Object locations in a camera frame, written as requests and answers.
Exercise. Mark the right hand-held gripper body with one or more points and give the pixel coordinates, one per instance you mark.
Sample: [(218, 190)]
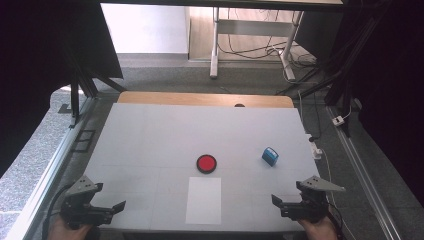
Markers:
[(313, 200)]

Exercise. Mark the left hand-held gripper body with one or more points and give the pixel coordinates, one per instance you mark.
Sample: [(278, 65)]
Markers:
[(80, 203)]

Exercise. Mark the blue stamp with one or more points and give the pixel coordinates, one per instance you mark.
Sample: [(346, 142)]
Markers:
[(270, 156)]

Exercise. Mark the person's right hand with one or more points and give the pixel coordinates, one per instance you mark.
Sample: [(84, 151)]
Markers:
[(318, 230)]

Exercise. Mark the person's left hand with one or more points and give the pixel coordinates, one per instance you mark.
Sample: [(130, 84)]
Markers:
[(66, 232)]

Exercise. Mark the white power strip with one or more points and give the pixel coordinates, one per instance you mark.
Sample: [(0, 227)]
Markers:
[(315, 146)]

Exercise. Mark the white paper sheet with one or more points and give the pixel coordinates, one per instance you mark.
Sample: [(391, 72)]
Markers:
[(203, 200)]

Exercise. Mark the round red ink pad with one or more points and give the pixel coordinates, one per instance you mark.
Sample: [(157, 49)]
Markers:
[(206, 164)]

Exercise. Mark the small white adapter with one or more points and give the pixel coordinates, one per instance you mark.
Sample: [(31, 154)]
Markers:
[(338, 120)]

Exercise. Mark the white table cover board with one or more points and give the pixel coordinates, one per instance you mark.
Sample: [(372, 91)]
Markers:
[(206, 133)]

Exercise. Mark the black metal stand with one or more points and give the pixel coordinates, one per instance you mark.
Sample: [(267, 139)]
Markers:
[(340, 66), (78, 96)]

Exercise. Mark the wooden table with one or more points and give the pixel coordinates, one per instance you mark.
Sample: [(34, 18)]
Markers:
[(200, 99)]

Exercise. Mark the black curtain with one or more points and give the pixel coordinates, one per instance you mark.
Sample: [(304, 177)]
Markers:
[(40, 66), (393, 100)]

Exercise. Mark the white cabinet panel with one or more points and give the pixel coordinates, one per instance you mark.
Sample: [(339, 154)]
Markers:
[(146, 28)]

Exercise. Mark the aluminium floor rail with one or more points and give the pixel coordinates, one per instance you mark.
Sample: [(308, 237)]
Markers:
[(50, 173), (361, 173)]

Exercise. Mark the white desk frame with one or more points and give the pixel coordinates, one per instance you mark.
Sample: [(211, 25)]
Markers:
[(253, 28)]

